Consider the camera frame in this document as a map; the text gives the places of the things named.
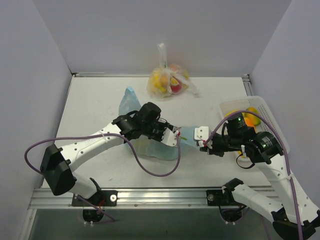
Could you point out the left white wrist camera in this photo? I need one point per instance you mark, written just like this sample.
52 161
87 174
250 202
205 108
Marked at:
170 138

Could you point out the aluminium front rail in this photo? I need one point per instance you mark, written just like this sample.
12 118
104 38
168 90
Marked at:
135 198

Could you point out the orange fake fruit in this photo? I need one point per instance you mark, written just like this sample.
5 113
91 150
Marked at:
248 122

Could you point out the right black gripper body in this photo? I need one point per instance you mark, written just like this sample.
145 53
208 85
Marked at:
215 145

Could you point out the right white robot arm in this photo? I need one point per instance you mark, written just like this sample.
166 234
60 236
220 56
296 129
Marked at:
294 216

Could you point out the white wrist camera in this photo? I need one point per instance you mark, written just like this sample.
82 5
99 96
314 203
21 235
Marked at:
201 135
170 138

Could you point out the light blue plastic bag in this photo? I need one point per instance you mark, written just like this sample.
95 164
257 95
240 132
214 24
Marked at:
149 147

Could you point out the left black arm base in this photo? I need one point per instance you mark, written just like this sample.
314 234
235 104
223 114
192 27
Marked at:
93 200

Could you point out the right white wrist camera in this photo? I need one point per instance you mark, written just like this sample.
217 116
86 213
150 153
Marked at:
201 135

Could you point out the orange yellow fake mango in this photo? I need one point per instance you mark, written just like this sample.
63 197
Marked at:
253 118

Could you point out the white plastic basket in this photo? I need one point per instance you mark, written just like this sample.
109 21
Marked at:
257 102

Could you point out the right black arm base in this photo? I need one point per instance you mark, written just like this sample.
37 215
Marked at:
230 210

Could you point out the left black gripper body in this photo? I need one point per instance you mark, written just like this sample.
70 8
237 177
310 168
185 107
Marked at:
161 130

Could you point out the clear tied bag of fruits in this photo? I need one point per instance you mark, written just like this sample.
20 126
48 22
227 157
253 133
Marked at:
168 79

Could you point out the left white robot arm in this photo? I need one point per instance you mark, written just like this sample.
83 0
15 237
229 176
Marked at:
60 163

